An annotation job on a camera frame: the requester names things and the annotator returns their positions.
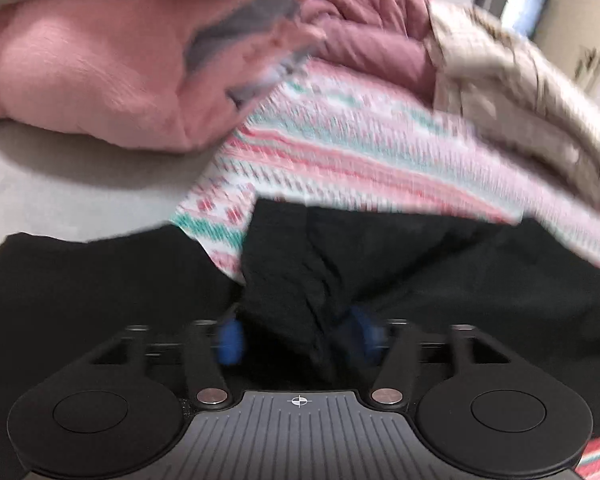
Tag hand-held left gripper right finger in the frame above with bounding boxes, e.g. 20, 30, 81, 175
347, 305, 513, 408

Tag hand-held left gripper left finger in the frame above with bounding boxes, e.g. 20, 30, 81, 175
87, 309, 246, 408

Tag black pants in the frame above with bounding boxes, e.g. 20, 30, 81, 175
0, 197, 600, 480

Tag patterned pink striped bed sheet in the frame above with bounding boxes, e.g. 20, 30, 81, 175
170, 55, 600, 480

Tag beige striped folded blanket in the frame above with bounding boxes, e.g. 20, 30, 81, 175
424, 0, 600, 221

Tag pink comforter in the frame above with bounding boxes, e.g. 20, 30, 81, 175
0, 0, 437, 153

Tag beige door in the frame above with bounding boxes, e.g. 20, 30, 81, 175
535, 0, 600, 93

